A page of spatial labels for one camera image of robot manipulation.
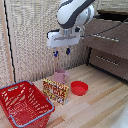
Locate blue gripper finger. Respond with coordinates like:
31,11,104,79
65,45,72,56
53,47,59,58

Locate brown wooden drawer cabinet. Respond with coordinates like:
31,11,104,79
83,9,128,82

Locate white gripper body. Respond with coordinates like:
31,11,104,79
46,28,82,49

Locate black cable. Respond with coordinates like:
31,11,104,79
80,19,128,38

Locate yellow red food box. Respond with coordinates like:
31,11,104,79
42,78,71,106

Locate red basket with blue rim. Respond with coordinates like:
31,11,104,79
0,79,56,128

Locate red bowl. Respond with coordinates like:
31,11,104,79
70,80,90,97

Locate pink mug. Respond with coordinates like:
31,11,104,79
53,67,70,85

